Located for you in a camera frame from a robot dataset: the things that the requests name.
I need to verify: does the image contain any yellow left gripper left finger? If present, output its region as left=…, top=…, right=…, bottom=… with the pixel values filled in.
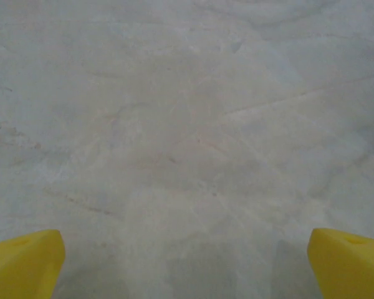
left=0, top=229, right=66, bottom=299

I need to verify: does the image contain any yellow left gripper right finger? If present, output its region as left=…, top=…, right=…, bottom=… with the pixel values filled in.
left=309, top=227, right=374, bottom=299

